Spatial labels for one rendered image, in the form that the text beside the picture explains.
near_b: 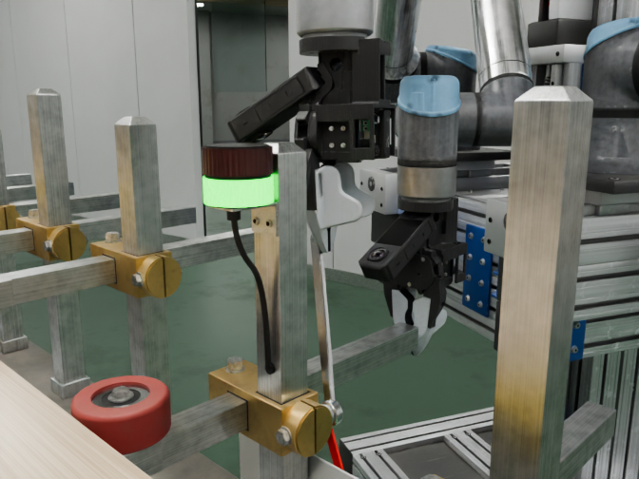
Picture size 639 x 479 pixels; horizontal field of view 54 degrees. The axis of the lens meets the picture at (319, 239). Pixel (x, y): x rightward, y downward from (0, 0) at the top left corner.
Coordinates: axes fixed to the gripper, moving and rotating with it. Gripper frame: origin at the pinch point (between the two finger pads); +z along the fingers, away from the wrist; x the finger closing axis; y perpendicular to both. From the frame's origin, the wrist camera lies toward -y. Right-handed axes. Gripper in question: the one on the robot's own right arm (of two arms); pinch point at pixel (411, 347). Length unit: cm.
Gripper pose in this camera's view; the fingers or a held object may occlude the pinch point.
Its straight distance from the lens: 85.6
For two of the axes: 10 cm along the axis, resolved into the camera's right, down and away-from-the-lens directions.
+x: -7.2, -1.5, 6.8
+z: 0.0, 9.8, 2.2
